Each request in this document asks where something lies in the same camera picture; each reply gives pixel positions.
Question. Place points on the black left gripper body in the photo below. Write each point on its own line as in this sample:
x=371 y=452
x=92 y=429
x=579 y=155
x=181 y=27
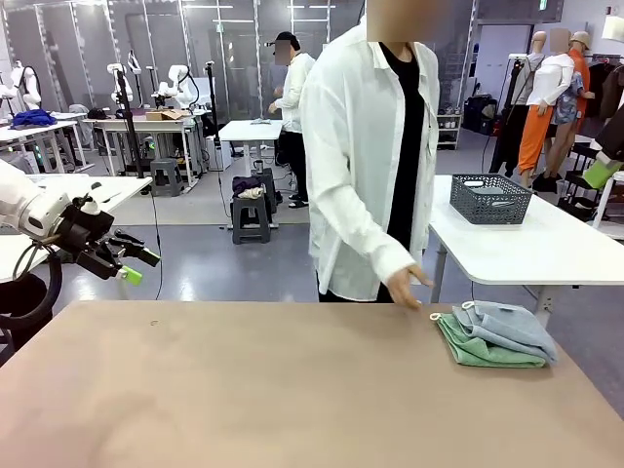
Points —
x=88 y=234

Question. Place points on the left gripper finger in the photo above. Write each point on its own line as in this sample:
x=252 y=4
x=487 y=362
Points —
x=136 y=247
x=130 y=276

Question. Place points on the grey towel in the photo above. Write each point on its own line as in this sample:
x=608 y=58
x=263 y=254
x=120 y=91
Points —
x=492 y=191

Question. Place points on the grey perforated plastic basket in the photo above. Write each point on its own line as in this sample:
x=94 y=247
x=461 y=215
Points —
x=487 y=209

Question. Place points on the blue-grey terry towel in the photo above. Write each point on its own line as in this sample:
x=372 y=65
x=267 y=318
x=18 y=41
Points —
x=512 y=326

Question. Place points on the green terry towel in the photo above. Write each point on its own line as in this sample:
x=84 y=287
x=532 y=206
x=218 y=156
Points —
x=468 y=353

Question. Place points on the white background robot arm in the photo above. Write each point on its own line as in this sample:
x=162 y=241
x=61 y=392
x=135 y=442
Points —
x=29 y=83
x=178 y=88
x=121 y=85

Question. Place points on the person's right forearm white sleeve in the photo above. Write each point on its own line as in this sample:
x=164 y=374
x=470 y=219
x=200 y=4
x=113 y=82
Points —
x=370 y=239

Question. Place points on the person's right hand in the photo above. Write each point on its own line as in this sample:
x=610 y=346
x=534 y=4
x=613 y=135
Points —
x=407 y=285

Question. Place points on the grey plastic stool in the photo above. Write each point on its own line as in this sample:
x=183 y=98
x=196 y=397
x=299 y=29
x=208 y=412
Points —
x=167 y=175
x=251 y=219

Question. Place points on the rack of dark garments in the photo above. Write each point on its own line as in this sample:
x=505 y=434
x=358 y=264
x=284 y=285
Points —
x=607 y=83

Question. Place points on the mannequin with orange trousers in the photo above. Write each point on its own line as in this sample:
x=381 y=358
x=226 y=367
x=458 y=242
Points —
x=551 y=83

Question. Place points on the mannequin with orange shirt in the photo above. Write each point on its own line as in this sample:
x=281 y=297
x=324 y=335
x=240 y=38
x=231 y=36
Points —
x=580 y=63

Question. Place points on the long white lab table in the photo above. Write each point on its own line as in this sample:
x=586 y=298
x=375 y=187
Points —
x=141 y=124

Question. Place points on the pile of clothes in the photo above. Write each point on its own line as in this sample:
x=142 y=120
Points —
x=246 y=187

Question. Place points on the dark blue cloth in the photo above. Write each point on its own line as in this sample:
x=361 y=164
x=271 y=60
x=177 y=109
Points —
x=34 y=119

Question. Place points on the black suitcase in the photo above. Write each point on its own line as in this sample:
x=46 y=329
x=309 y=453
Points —
x=480 y=117

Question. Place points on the open cardboard box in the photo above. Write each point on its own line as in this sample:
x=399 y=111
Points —
x=163 y=115

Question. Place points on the mannequin with grey top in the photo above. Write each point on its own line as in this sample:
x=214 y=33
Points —
x=536 y=53

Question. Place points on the white side table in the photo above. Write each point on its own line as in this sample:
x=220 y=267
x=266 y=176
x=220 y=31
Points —
x=487 y=253

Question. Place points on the black plastic stool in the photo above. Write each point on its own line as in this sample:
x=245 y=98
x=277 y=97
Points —
x=270 y=190

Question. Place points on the small white shelf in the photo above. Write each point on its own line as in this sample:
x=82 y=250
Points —
x=451 y=131

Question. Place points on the small white standing desk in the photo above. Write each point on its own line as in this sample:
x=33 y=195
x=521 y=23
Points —
x=244 y=131

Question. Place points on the small blue cloth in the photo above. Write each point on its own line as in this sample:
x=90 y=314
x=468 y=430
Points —
x=261 y=122

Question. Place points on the person with black cap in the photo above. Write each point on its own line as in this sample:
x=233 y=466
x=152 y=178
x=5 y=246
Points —
x=295 y=97

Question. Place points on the person in white shirt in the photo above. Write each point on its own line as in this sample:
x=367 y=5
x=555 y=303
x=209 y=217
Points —
x=351 y=146

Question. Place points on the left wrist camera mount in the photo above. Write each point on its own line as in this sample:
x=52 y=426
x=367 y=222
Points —
x=90 y=207

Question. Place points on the black camera tripod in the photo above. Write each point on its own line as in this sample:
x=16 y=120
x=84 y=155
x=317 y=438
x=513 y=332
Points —
x=129 y=122

